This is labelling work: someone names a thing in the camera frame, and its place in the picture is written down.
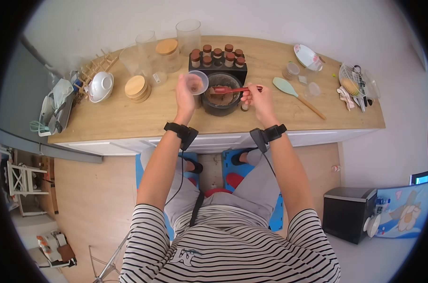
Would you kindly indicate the wide clear glass jar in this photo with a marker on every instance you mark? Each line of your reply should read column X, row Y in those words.
column 130, row 60

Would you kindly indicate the tall clear glass jar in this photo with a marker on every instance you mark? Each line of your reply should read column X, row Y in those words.
column 146, row 49
column 188, row 35

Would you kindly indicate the person's right fingers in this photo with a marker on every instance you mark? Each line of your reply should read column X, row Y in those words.
column 250, row 96

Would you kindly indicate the wooden dish rack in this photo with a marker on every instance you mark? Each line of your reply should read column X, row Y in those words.
column 95, row 69

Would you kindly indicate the white counter cabinet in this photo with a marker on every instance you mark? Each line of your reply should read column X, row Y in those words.
column 214, row 141

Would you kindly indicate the floral white plate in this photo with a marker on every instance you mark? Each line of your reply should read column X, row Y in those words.
column 305, row 56

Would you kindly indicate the red silicone spatula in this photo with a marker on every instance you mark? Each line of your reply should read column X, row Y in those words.
column 231, row 90

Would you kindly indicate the group of brown-lidded spice jars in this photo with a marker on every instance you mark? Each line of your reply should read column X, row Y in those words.
column 230, row 58

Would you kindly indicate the person's body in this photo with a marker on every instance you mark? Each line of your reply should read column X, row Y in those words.
column 231, row 251

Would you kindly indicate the small clear plastic cup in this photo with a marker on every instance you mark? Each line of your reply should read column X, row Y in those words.
column 199, row 82

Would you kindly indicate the glass jar with wooden lid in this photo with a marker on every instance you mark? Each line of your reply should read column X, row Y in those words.
column 168, row 55

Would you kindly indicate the empty clear plastic cup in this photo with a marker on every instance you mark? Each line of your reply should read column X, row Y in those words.
column 312, row 90

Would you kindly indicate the white cloth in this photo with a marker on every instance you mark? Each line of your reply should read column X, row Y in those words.
column 346, row 98

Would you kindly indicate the black spice rack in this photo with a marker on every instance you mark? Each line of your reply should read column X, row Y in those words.
column 217, row 68

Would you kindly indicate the person's right hand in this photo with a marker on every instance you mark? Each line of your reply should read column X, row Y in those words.
column 263, row 106

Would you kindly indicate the black wrist band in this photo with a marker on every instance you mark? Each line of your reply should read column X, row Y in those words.
column 181, row 132
column 268, row 135

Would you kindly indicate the black bowl with brown powder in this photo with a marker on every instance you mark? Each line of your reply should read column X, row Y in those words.
column 221, row 104

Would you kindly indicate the white wooden chair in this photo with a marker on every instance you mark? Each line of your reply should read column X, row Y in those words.
column 24, row 184

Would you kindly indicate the person's legs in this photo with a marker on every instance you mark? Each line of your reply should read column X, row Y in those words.
column 256, row 187

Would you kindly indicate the white bowl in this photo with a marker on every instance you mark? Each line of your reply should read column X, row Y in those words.
column 100, row 86

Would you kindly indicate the red stool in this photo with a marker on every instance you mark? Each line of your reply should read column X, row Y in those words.
column 234, row 179

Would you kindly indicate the black box appliance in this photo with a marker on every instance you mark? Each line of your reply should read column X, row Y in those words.
column 346, row 215

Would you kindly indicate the person's left hand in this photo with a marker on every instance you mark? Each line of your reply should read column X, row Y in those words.
column 184, row 102

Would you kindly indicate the blue flower-print board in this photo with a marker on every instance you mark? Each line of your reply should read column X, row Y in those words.
column 406, row 212

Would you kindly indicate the tray of kitchen utensils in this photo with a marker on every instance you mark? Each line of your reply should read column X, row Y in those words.
column 54, row 113

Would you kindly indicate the metal chair frame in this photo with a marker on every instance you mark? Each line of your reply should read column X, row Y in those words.
column 107, row 261

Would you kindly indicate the stack of wooden lids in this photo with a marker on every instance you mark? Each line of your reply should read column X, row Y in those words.
column 136, row 88

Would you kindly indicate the clear cup with brown contents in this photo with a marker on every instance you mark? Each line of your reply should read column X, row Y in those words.
column 291, row 70

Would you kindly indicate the bundle of black utensils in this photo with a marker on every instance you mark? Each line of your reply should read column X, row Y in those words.
column 361, row 102

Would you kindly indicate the person's left fingers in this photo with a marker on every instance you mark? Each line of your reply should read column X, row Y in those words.
column 181, row 83

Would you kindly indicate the small clear labelled jar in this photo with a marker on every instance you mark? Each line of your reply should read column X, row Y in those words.
column 159, row 77

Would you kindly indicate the small brown-lidded jar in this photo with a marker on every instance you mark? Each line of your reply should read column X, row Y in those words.
column 245, row 107

